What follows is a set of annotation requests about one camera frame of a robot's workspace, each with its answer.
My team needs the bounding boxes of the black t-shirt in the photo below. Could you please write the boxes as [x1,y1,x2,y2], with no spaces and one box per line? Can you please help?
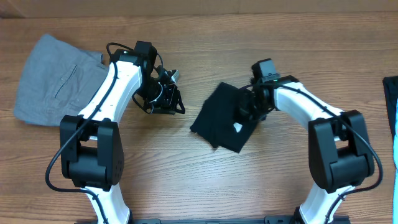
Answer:
[190,82,259,153]

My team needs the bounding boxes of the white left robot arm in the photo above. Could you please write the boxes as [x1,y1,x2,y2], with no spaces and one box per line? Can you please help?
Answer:
[45,41,185,223]

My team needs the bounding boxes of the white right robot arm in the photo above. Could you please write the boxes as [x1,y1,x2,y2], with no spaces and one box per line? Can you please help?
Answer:
[234,58,379,223]

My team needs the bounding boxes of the folded grey shorts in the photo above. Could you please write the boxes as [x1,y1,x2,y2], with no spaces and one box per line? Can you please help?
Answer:
[14,34,108,126]

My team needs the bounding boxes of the dark garment at right edge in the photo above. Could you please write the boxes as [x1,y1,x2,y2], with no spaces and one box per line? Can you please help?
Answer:
[382,76,397,137]

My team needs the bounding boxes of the light blue item right edge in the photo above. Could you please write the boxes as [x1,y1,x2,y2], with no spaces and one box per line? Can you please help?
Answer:
[392,104,398,224]

